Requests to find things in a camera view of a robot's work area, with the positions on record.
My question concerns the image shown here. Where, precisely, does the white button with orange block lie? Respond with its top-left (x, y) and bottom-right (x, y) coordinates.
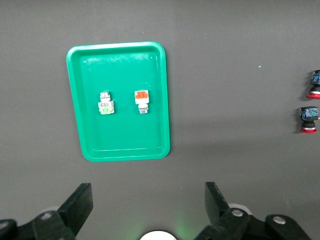
top-left (133, 89), bottom-right (151, 115)

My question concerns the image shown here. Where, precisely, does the dark grey table mat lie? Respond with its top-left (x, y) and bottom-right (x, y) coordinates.
top-left (0, 0), bottom-right (320, 240)

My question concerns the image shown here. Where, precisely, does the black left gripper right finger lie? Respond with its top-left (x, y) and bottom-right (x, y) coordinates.
top-left (197, 181), bottom-right (312, 240)

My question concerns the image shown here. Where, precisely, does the green plastic tray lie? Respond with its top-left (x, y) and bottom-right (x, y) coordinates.
top-left (65, 41), bottom-right (171, 163)

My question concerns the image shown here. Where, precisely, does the white button with green block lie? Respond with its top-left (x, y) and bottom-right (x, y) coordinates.
top-left (97, 91), bottom-right (116, 116)

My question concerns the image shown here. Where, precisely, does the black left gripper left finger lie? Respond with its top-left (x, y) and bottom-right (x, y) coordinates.
top-left (0, 182), bottom-right (94, 240)

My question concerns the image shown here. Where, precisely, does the red-capped black push button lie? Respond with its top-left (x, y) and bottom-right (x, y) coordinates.
top-left (299, 106), bottom-right (320, 134)
top-left (306, 69), bottom-right (320, 100)

